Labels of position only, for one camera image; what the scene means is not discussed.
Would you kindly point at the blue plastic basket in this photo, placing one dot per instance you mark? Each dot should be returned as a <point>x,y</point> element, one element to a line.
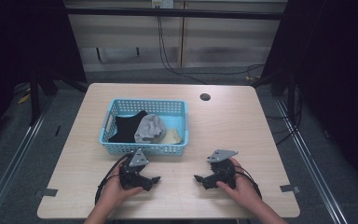
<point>174,116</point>

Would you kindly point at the dark round table grommet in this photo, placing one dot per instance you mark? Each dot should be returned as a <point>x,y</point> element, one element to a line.
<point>205,96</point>

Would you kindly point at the black curtain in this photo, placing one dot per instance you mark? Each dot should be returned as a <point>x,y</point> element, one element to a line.
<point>24,40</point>
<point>335,62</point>

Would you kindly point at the grey cloth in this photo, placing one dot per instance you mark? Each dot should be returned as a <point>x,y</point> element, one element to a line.
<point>150,128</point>

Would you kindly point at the person's right hand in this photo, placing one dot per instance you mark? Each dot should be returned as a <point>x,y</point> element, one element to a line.
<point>244,191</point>

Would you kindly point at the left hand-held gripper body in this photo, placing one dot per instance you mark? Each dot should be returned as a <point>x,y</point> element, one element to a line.
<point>133,179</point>

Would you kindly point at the pale yellow cloth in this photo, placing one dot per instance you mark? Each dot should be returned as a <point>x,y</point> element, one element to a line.
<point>173,137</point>

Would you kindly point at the white wall power outlet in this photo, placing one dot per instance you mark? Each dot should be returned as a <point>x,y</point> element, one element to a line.
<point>163,3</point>

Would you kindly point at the metal floor rail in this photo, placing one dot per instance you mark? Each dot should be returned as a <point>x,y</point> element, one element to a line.
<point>310,161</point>
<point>15,155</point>

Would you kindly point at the black horizontal metal bar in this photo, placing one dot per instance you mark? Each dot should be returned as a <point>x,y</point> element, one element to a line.
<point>167,12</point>

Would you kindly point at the person's left hand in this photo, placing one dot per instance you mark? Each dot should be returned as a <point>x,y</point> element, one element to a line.
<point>115,193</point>

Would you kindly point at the black metal stand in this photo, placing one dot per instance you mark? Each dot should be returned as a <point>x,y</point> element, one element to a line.
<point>291,93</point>
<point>34,99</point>

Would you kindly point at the black cloth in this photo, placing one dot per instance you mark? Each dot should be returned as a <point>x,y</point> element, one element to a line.
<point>126,127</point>

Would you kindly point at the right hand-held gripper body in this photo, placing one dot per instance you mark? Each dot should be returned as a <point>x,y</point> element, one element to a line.
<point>222,172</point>

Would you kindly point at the grey tape strip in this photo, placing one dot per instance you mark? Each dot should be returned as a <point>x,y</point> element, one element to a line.
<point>289,188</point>
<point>48,192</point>

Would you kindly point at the yellow floor object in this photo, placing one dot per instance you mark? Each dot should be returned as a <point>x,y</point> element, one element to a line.
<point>24,99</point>

